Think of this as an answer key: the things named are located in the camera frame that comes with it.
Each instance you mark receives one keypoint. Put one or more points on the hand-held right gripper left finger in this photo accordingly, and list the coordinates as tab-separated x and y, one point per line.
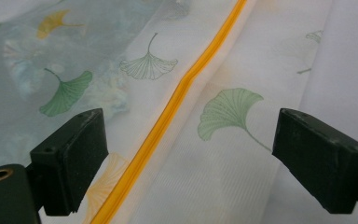
68	165

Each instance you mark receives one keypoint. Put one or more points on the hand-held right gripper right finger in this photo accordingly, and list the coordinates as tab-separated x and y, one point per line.
318	158

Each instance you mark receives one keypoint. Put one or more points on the white mesh leaf-print laundry bag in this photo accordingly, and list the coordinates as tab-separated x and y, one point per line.
217	174

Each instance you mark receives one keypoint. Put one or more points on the pale blue garment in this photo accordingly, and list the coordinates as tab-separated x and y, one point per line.
21	62

